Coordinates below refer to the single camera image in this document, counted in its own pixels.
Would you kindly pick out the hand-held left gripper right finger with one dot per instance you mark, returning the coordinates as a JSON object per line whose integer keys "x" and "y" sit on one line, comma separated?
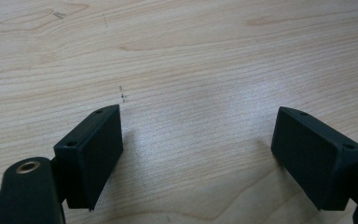
{"x": 313, "y": 161}

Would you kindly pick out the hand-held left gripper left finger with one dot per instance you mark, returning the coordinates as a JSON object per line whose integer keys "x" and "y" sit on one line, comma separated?
{"x": 87, "y": 161}

